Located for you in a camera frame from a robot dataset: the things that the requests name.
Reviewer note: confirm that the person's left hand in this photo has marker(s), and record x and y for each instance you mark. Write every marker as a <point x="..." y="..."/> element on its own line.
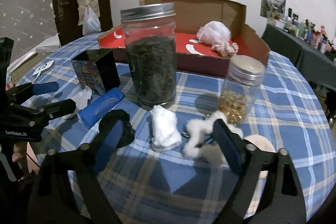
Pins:
<point x="20" y="153"/>

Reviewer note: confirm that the plastic bag on door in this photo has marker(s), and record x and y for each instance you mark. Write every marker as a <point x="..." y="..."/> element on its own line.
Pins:
<point x="91" y="22"/>

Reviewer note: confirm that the floral cosmetic tin box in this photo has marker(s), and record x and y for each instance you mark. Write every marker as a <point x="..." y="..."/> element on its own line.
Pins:
<point x="97" y="70"/>

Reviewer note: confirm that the white cloth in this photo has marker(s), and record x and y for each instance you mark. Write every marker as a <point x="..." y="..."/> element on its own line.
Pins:
<point x="164" y="129"/>

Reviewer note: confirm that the white mesh bath pouf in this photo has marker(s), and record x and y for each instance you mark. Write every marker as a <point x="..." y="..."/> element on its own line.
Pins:
<point x="213" y="33"/>

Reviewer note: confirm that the white charger device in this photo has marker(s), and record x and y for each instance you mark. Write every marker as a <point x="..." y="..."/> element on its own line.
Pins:
<point x="43" y="68"/>

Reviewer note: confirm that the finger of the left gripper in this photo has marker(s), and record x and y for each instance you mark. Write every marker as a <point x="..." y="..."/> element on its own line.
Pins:
<point x="25" y="115"/>
<point x="29" y="89"/>

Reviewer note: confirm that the white fluffy scrunchie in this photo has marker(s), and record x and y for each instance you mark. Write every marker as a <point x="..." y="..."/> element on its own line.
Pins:
<point x="201" y="144"/>

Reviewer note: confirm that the white sachet bag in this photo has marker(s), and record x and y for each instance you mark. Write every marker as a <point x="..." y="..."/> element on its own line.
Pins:
<point x="81" y="100"/>

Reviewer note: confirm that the small glass jar yellow contents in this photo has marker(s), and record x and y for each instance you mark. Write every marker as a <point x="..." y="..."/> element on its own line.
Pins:
<point x="241" y="87"/>

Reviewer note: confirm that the black scrunchie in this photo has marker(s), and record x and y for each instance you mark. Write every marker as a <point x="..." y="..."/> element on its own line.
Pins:
<point x="115" y="129"/>

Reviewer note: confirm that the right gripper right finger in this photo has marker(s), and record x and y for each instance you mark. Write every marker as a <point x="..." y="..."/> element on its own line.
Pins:
<point x="282" y="199"/>

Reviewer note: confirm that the cardboard box red interior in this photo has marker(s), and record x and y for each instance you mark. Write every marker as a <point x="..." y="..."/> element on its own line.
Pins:
<point x="194" y="56"/>

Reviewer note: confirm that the large glass jar dark contents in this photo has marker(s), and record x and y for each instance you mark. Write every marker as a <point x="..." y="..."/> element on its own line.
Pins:
<point x="150" y="44"/>

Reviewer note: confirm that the blue cloth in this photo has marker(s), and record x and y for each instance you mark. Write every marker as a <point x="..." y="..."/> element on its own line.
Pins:
<point x="91" y="114"/>

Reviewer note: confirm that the beige powder puff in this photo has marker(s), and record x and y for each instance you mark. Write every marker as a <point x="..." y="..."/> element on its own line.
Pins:
<point x="261" y="142"/>

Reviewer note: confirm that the beige crochet scrunchie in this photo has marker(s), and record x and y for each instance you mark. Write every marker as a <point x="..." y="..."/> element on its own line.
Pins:
<point x="226" y="49"/>

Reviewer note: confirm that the dark green covered side table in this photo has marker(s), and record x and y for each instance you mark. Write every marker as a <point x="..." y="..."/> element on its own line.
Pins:
<point x="311" y="63"/>

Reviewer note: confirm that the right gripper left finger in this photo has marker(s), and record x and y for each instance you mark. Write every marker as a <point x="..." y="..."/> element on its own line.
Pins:
<point x="53" y="197"/>

